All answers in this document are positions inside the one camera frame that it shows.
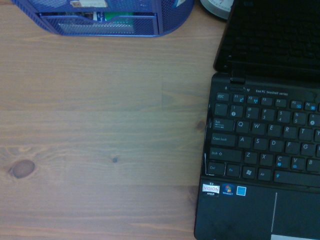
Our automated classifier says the green card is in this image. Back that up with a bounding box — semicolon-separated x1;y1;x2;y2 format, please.
103;11;135;26

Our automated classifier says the blue mesh desk organizer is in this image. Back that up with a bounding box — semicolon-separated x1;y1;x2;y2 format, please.
9;0;196;38

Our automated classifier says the black netbook laptop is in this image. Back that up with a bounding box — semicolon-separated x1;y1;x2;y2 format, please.
193;0;320;240

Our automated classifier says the white round clock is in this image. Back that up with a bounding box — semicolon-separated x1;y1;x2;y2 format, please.
199;0;235;20

